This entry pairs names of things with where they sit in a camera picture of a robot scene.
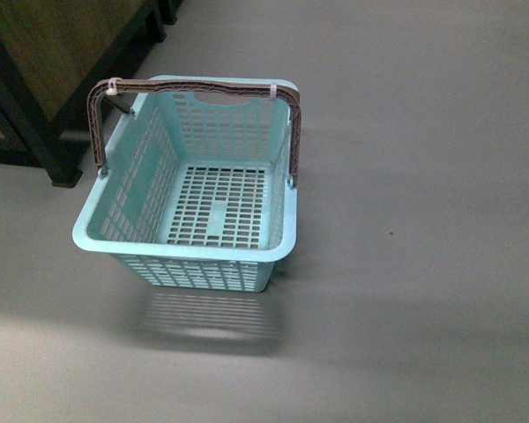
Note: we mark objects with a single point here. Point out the brown basket handle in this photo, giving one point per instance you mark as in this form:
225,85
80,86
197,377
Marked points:
246,87

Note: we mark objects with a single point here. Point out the light blue plastic basket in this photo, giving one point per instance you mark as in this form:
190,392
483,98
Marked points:
197,192

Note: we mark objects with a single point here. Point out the dark wooden display stand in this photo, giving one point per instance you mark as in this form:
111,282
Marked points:
51,55

